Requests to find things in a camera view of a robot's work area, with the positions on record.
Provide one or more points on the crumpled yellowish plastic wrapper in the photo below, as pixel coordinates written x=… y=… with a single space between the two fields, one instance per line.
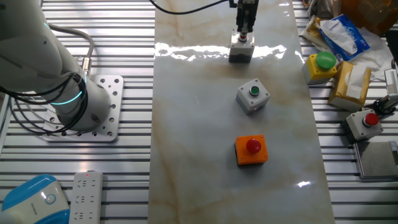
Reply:
x=311 y=29

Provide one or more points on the orange box red mushroom button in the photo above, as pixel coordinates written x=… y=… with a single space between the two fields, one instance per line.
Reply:
x=245 y=155

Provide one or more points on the blue white plastic device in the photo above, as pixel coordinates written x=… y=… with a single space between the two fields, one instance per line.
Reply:
x=31 y=202

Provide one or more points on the gold tissue pack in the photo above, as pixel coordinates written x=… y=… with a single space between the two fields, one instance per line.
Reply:
x=345 y=90

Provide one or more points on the silver flat scale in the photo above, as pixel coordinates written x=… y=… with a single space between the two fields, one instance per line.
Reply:
x=376 y=160

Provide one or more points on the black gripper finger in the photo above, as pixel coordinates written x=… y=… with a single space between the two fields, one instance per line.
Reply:
x=241 y=23

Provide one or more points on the white power strip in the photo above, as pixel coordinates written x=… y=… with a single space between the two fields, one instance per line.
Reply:
x=85 y=199

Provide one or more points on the yellow box green mushroom button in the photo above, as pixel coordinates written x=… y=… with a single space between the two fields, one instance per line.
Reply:
x=315 y=73

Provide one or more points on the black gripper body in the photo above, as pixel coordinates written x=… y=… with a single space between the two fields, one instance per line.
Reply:
x=247 y=7

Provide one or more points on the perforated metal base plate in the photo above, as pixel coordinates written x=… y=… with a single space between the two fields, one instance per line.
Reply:
x=113 y=102

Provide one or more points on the ridged grey device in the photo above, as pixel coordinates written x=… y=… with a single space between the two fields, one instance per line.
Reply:
x=392 y=81

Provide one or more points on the grey box red mushroom button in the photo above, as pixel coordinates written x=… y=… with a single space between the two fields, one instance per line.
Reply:
x=357 y=126

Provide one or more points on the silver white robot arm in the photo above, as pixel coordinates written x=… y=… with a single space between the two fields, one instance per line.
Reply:
x=31 y=56

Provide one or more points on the crumpled white paper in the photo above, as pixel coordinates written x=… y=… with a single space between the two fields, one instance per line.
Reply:
x=379 y=56

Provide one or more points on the white box green button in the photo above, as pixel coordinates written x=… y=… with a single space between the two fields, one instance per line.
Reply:
x=248 y=105

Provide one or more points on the blue tissue pack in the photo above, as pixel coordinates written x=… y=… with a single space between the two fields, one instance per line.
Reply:
x=357 y=40

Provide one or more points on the brown bag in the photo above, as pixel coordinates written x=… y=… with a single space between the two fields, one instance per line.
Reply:
x=370 y=14

